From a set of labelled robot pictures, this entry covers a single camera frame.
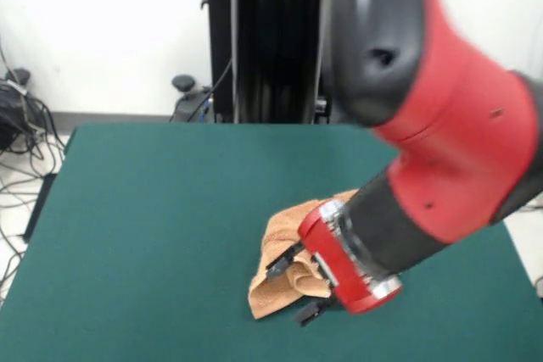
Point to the black pedestal base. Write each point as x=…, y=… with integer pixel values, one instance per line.
x=186, y=107

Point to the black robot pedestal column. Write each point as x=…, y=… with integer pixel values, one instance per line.
x=275, y=40

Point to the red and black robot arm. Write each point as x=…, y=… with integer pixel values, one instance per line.
x=458, y=124

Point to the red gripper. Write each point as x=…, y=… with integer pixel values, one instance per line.
x=335, y=268

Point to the grey stand base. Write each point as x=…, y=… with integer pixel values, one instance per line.
x=8, y=124

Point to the dark green table cloth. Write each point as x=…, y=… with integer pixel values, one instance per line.
x=148, y=252

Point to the black pedestal levelling knob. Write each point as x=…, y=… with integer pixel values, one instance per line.
x=183, y=82

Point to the tan terry towel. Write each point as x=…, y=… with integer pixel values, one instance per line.
x=284, y=226

